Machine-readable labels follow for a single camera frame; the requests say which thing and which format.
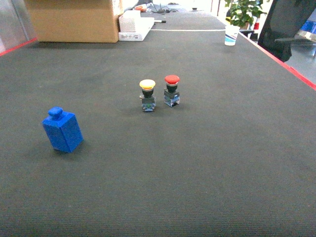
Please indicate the black office chair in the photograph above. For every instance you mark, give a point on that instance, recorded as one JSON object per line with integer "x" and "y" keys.
{"x": 284, "y": 20}

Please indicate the yellow mushroom push button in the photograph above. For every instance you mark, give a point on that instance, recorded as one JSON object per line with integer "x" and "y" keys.
{"x": 148, "y": 100}

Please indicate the large cardboard box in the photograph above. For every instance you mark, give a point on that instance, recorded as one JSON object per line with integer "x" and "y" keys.
{"x": 88, "y": 21}

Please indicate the red conveyor frame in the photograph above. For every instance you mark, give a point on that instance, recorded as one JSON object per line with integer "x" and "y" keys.
{"x": 287, "y": 67}

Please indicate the red mushroom push button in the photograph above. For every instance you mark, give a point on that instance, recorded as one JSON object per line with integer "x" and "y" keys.
{"x": 171, "y": 95}

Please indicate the blue block part with knob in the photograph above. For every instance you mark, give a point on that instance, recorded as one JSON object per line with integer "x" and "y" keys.
{"x": 62, "y": 130}

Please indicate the white flat box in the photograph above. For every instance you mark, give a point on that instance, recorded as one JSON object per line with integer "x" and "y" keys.
{"x": 143, "y": 26}

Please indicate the white small box on top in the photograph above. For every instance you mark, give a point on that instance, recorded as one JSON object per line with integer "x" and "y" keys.
{"x": 130, "y": 21}

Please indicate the green potted plant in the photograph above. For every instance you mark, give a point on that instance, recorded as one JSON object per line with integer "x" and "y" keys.
{"x": 243, "y": 12}

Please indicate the white paper cup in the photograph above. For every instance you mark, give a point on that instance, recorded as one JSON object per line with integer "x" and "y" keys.
{"x": 231, "y": 33}

